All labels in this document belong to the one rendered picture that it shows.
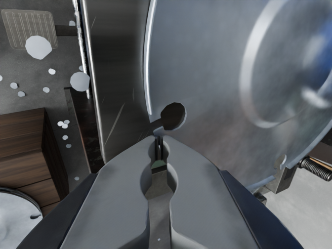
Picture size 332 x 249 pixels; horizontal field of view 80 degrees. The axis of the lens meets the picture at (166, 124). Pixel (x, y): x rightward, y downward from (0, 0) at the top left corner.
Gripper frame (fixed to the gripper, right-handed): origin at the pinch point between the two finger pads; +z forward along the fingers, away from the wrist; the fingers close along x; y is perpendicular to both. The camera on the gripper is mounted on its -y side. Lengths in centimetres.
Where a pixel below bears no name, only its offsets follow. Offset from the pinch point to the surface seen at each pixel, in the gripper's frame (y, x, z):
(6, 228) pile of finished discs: 44, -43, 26
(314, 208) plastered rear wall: 115, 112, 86
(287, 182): 18.7, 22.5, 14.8
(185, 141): 1.7, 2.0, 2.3
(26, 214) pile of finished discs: 42, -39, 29
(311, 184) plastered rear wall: 99, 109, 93
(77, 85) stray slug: -0.2, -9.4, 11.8
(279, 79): -2.3, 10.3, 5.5
